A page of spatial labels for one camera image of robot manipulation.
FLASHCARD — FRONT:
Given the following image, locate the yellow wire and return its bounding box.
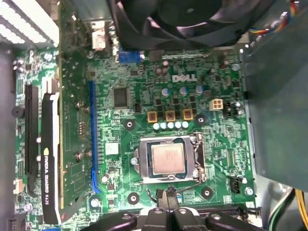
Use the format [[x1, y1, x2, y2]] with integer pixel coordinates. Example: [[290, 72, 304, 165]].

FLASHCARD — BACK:
[[294, 189, 308, 231]]

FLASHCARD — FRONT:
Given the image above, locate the green motherboard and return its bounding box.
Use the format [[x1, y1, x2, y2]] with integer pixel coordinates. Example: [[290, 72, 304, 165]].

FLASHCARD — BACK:
[[13, 47, 257, 231]]

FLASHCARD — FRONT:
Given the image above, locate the black PC case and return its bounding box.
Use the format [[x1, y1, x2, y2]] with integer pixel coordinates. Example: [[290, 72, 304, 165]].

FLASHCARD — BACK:
[[0, 0, 308, 231]]

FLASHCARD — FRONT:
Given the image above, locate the black RAM slot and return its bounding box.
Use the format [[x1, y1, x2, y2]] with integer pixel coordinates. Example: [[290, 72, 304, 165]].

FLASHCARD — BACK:
[[192, 204, 246, 217]]

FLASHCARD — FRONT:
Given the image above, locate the coloured fan wire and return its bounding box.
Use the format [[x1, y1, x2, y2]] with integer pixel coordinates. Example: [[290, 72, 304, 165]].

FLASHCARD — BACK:
[[249, 0, 301, 36]]

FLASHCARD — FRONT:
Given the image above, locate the black square chip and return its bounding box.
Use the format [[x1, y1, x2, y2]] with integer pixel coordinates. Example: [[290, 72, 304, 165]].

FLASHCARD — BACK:
[[112, 87, 128, 108]]

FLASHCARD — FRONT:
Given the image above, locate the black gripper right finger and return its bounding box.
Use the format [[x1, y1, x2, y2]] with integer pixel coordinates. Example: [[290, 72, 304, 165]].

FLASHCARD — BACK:
[[167, 186, 264, 231]]

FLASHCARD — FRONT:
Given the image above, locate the grey power supply unit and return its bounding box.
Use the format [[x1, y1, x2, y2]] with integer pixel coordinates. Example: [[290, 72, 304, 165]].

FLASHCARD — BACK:
[[242, 0, 308, 192]]

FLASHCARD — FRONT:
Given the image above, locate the black graphics card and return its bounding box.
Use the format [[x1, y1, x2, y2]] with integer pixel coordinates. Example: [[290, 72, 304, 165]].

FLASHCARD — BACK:
[[40, 0, 97, 225]]

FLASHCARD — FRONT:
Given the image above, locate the blue expansion slot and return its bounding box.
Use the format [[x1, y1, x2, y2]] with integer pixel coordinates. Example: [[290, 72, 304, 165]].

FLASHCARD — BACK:
[[88, 80, 101, 195]]

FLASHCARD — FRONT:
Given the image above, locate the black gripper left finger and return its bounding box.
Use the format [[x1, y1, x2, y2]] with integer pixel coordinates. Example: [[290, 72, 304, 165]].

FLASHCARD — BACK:
[[80, 189, 173, 231]]

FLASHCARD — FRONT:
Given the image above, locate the black expansion slot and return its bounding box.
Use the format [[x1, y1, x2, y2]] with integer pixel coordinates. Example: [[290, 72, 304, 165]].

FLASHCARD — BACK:
[[24, 83, 40, 196]]

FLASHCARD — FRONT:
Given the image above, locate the white four-pin board socket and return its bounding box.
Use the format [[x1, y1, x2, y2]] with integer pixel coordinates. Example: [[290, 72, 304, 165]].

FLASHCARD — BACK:
[[208, 98, 224, 112]]

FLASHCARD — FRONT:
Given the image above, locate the blue VGA port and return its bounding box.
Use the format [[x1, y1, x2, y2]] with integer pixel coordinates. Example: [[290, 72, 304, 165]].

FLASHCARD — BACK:
[[117, 50, 142, 64]]

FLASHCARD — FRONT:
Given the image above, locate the black case fan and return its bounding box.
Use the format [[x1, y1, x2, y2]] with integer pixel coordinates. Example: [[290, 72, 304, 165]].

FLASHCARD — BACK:
[[110, 0, 267, 51]]

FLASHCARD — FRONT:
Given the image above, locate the silver CPU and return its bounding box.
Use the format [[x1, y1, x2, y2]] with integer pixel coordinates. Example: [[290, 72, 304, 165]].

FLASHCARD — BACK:
[[151, 143, 186, 176]]

